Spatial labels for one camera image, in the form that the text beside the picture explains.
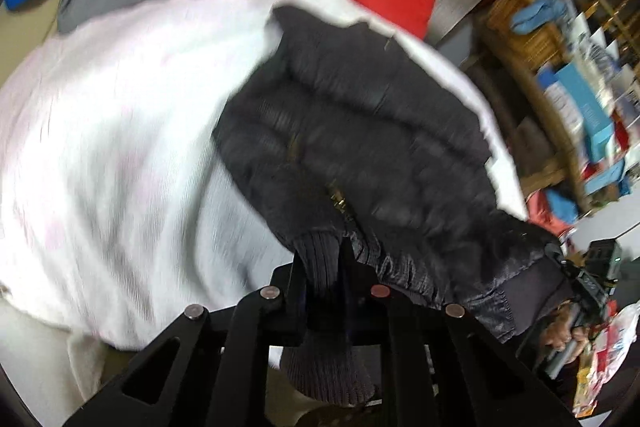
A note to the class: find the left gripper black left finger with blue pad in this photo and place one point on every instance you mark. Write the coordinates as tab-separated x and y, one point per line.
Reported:
207	368

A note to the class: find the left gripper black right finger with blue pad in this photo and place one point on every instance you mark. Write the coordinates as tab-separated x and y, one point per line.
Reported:
440	369

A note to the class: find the black quilted jacket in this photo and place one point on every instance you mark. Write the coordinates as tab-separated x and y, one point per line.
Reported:
340	139

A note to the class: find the person's right hand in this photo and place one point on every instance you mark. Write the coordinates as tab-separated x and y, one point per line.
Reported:
562	336

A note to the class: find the wooden side table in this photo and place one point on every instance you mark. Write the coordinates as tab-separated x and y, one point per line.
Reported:
543	153

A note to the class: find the light blue box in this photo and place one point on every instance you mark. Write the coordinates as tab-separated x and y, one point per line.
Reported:
598	126

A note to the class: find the white bed blanket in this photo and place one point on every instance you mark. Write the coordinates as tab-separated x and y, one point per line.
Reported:
116	212

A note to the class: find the light blue cloth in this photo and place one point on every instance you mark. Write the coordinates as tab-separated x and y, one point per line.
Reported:
539	13

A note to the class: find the beige sofa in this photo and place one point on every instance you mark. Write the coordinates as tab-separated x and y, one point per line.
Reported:
23	30

